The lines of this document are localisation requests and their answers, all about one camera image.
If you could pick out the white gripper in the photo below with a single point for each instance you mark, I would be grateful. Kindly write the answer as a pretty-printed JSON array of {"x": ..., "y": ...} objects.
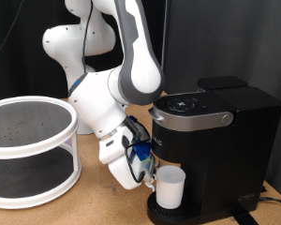
[{"x": 123, "y": 175}]

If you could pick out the white mug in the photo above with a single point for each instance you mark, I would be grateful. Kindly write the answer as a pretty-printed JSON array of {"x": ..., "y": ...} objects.
[{"x": 170, "y": 187}]

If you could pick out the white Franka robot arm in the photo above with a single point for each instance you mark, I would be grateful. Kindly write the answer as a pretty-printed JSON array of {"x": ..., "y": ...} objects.
[{"x": 100, "y": 103}]

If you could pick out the black Keurig drip tray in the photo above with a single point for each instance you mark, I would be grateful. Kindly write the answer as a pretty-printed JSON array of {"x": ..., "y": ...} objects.
[{"x": 168, "y": 214}]

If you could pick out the black Keurig brew head lid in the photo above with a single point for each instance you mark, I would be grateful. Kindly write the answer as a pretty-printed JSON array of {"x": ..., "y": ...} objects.
[{"x": 193, "y": 103}]

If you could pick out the black Keurig coffee machine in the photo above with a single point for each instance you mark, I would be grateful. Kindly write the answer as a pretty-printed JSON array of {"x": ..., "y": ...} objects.
[{"x": 234, "y": 150}]

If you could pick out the black tape strip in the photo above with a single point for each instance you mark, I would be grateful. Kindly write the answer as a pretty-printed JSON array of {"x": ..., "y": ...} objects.
[{"x": 245, "y": 217}]

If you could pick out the white two-tier turntable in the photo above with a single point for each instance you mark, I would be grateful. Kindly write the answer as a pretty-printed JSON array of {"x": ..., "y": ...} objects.
[{"x": 22, "y": 153}]

